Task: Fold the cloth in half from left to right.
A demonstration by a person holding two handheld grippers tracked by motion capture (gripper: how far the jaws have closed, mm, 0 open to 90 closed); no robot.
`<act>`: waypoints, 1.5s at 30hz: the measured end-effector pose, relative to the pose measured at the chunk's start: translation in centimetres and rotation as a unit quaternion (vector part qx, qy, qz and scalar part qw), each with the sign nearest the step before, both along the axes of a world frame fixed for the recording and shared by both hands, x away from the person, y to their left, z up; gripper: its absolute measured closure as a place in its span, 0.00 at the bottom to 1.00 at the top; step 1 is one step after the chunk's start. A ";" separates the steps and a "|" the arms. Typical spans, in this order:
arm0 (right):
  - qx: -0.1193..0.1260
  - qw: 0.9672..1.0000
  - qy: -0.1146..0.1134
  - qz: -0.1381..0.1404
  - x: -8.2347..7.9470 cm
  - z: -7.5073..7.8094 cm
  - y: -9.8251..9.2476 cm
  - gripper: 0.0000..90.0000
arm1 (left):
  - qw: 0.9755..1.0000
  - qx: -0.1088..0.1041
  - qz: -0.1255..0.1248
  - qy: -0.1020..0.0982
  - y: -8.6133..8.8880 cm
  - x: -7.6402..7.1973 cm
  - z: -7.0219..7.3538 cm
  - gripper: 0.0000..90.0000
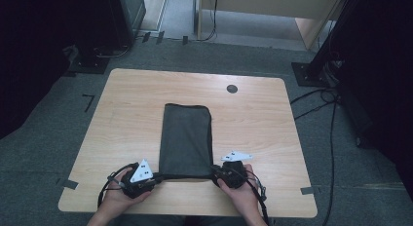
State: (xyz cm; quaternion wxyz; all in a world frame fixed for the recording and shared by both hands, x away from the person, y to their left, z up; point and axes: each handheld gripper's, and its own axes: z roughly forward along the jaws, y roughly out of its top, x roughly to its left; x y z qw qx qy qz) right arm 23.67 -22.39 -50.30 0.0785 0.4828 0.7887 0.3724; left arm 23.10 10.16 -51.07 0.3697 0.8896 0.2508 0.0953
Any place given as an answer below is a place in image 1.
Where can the black metal stand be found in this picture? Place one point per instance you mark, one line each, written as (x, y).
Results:
(319, 63)

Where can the black round table grommet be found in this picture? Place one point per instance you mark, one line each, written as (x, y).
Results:
(232, 89)

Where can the person's right hand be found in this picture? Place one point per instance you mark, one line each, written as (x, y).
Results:
(243, 200)

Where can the person's left hand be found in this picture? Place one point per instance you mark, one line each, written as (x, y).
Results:
(118, 203)

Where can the grey tape strip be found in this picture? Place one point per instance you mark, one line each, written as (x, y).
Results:
(69, 184)
(307, 190)

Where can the light wooden furniture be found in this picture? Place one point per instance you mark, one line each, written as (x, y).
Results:
(269, 3)

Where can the black cabinet with base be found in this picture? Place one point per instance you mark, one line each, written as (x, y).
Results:
(107, 24)

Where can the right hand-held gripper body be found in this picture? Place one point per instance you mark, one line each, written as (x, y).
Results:
(233, 174)

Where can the dark curtain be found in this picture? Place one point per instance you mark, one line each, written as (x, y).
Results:
(29, 57)
(383, 89)

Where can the dark grey cloth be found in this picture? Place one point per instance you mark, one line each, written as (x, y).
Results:
(186, 141)

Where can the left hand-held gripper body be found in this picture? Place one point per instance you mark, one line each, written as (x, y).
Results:
(138, 183)

